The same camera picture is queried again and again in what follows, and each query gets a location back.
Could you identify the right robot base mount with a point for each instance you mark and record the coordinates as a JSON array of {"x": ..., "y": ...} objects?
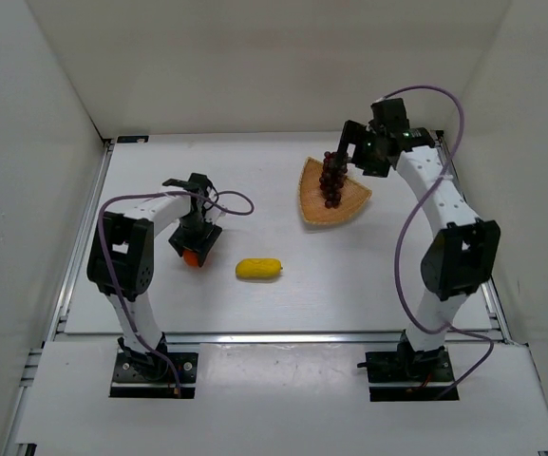
[{"x": 391, "y": 380}]

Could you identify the yellow fake lemon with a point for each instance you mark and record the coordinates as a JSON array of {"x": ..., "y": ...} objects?
[{"x": 258, "y": 269}]

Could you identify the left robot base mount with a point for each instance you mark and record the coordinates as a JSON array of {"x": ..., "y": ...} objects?
[{"x": 145, "y": 375}]

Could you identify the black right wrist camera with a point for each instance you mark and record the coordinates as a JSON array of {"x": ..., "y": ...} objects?
[{"x": 388, "y": 116}]

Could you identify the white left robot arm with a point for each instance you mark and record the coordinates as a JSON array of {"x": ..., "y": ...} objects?
[{"x": 121, "y": 260}]

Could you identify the woven wicker fruit bowl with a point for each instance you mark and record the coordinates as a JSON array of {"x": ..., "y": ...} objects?
[{"x": 312, "y": 203}]

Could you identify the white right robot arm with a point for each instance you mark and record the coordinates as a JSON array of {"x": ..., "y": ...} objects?
[{"x": 373, "y": 235}]

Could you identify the purple fake grape bunch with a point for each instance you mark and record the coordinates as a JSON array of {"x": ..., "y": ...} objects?
[{"x": 332, "y": 178}]

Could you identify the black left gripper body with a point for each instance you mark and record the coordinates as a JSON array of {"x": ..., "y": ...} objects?
[{"x": 196, "y": 238}]

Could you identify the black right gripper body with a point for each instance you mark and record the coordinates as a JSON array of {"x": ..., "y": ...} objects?
[{"x": 347, "y": 131}]

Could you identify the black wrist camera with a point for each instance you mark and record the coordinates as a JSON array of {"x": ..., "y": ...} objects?
[
  {"x": 388, "y": 116},
  {"x": 197, "y": 183}
]

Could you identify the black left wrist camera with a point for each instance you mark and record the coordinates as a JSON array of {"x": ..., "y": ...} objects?
[{"x": 197, "y": 183}]

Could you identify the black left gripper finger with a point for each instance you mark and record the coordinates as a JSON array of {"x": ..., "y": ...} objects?
[
  {"x": 206, "y": 244},
  {"x": 181, "y": 241}
]

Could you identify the aluminium table frame rail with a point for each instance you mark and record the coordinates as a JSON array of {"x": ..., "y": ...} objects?
[{"x": 260, "y": 393}]

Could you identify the orange fake mandarin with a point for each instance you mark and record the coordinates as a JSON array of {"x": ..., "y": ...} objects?
[{"x": 191, "y": 258}]

